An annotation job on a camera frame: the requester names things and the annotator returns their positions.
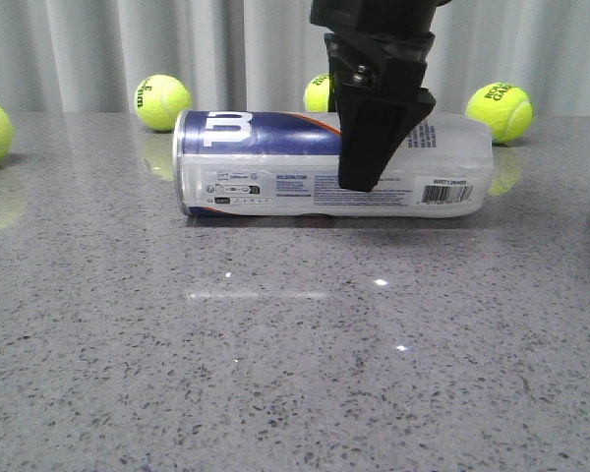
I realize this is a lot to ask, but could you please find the Roland Garros tennis ball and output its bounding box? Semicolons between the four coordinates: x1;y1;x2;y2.
465;82;533;144

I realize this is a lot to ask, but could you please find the Wilson logo tennis ball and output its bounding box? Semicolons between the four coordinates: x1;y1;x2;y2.
134;75;192;132

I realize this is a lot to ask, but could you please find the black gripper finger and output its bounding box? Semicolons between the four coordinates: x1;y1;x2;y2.
327;61;337;112
328;55;436;192

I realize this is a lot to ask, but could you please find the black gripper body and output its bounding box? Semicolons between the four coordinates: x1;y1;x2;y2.
310;1;446;62

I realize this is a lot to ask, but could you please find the white blue tennis ball can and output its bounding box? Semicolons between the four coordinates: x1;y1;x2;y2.
172;110;494;218

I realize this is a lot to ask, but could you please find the middle yellow tennis ball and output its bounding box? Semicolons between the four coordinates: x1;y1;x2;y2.
303;73;330;112

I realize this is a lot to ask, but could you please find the grey pleated curtain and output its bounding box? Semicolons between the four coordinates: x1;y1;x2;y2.
0;1;590;116

